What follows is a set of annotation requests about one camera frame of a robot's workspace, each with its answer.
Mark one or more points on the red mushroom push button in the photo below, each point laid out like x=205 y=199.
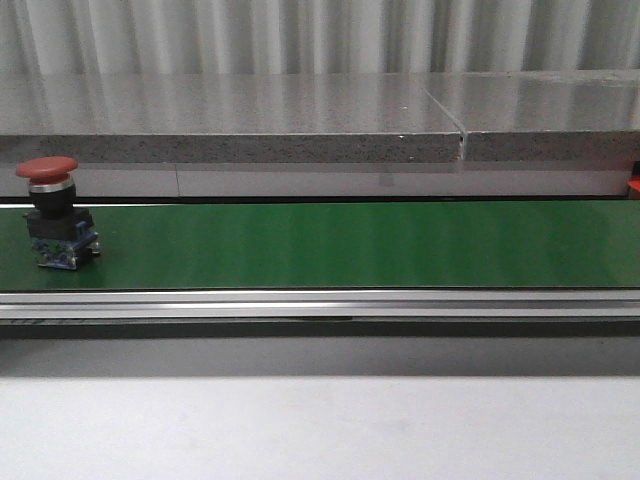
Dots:
x=62 y=235

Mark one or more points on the green conveyor belt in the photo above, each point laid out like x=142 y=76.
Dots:
x=580 y=243

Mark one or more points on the grey speckled stone slab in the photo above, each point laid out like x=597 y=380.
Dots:
x=201 y=118

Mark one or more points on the white panel under slabs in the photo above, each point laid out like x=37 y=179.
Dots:
x=345 y=180

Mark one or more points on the red plastic tray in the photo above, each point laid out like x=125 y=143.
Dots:
x=633 y=188

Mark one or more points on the white pleated curtain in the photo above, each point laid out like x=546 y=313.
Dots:
x=289 y=37

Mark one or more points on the aluminium conveyor side rail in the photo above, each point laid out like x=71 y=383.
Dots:
x=295 y=305

